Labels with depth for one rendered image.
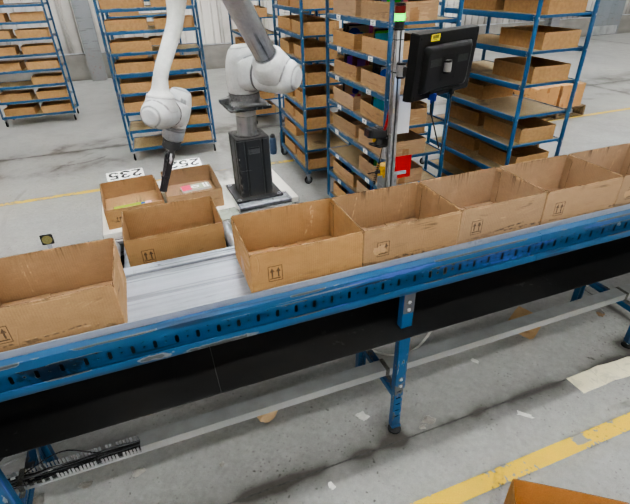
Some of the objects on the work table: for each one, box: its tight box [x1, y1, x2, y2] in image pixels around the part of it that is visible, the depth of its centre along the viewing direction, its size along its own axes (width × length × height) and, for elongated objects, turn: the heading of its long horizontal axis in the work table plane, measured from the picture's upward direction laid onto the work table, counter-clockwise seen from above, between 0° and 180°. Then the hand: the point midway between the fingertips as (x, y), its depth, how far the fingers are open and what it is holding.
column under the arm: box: [226, 128, 283, 204], centre depth 245 cm, size 26×26×33 cm
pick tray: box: [160, 164, 225, 207], centre depth 247 cm, size 28×38×10 cm
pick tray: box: [99, 174, 165, 230], centre depth 235 cm, size 28×38×10 cm
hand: (164, 184), depth 197 cm, fingers closed
